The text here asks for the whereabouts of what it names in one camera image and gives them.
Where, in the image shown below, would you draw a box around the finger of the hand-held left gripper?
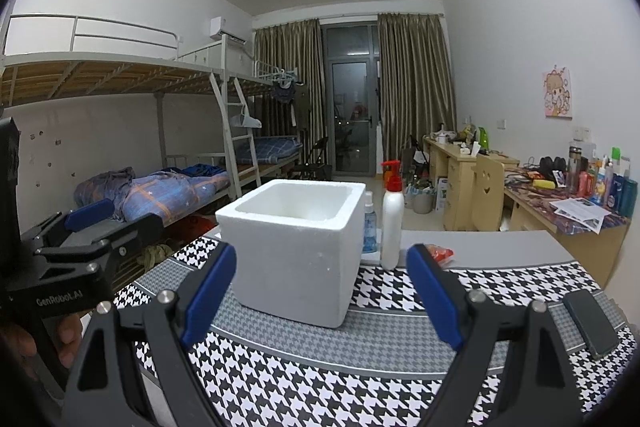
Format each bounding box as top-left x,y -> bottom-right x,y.
32,214 -> 166,280
20,199 -> 116,248

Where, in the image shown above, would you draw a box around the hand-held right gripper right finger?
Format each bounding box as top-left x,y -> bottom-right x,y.
406,244 -> 583,427

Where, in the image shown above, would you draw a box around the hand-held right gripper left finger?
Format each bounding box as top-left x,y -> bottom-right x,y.
62,243 -> 238,427

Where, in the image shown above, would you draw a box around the white foam box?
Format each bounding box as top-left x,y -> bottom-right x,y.
215,178 -> 367,329

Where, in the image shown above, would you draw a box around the person's left hand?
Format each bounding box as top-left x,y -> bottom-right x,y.
0,314 -> 83,390

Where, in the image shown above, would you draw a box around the red snack packet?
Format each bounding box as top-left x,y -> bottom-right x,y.
425,244 -> 454,268

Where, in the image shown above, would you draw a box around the blue checked quilt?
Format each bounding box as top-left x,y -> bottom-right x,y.
75,167 -> 231,223

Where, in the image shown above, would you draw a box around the red bag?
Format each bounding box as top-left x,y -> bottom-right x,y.
192,214 -> 221,238

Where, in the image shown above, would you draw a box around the white spray bottle red top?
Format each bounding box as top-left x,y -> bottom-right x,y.
380,160 -> 405,271

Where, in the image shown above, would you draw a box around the small clear spray bottle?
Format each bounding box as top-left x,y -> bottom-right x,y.
361,191 -> 378,254

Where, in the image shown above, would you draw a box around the light wooden desk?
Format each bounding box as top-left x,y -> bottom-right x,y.
424,136 -> 521,232

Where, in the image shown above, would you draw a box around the wooden chair with smiley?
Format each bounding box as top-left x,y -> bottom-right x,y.
472,153 -> 506,232

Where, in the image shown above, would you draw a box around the houndstooth tablecloth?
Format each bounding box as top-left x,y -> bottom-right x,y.
112,234 -> 633,427

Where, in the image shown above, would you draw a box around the black folding chair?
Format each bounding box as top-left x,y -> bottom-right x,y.
400,136 -> 431,180
292,137 -> 331,180

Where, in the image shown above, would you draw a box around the white bunk bed ladder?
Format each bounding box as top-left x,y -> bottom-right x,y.
210,72 -> 261,202

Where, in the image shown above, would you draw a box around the black smartphone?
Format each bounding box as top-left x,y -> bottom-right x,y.
562,289 -> 621,360

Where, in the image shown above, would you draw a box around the desk with patterned cover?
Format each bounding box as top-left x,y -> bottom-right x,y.
502,164 -> 628,288

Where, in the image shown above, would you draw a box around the printed paper sheets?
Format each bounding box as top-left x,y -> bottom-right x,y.
550,197 -> 611,235

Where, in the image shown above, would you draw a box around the black headphones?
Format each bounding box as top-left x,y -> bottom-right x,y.
539,156 -> 568,175

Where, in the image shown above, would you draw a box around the row of toiletry bottles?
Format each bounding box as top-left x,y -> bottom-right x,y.
567,146 -> 640,215

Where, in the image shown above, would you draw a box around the glass balcony door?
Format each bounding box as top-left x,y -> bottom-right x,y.
322,22 -> 383,178

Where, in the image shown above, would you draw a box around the hanging dark clothes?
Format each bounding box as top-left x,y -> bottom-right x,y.
270,79 -> 311,128

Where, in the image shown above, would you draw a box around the brown curtain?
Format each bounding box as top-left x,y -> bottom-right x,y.
376,13 -> 457,162
252,19 -> 327,180

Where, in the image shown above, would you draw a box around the white air conditioner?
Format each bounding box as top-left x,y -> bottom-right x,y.
209,17 -> 247,45

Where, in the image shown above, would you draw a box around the pink cartoon wall poster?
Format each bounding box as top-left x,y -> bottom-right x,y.
542,66 -> 573,119

